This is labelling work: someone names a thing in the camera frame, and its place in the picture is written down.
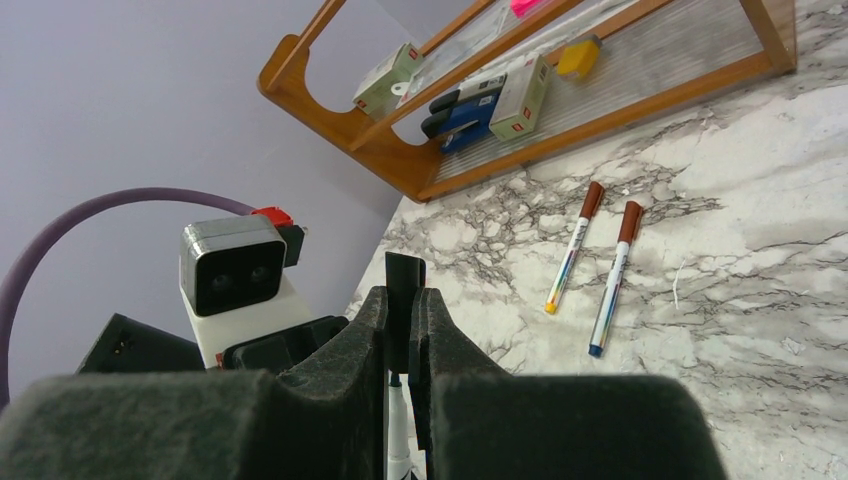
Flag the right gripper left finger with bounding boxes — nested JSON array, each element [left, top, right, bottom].
[[1, 287, 388, 479]]

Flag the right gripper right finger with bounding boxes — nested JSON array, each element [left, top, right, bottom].
[[408, 288, 726, 479]]

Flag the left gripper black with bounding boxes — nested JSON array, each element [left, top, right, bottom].
[[76, 312, 351, 376]]

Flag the white pen green end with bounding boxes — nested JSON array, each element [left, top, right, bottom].
[[387, 372, 416, 480]]

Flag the white marker black tip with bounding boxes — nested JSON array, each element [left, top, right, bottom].
[[588, 242, 633, 358]]

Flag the black pen cap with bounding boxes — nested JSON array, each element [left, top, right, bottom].
[[385, 252, 426, 374]]

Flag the brown pen cap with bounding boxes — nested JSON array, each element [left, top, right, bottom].
[[617, 201, 644, 244], [579, 181, 605, 220]]

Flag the white marker yellow end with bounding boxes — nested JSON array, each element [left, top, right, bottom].
[[544, 215, 592, 315]]

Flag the blue box lower shelf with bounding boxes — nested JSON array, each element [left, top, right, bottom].
[[420, 73, 508, 154]]

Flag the wooden shelf rack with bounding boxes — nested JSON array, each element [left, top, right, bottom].
[[257, 1, 797, 201]]

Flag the white green box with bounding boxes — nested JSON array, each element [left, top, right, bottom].
[[352, 42, 423, 118]]

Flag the small beige box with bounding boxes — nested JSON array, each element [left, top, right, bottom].
[[489, 54, 551, 142]]

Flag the yellow sharpener lower shelf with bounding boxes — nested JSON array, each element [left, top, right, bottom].
[[557, 34, 602, 79]]

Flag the pink plastic item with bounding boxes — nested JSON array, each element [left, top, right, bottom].
[[510, 0, 551, 19]]

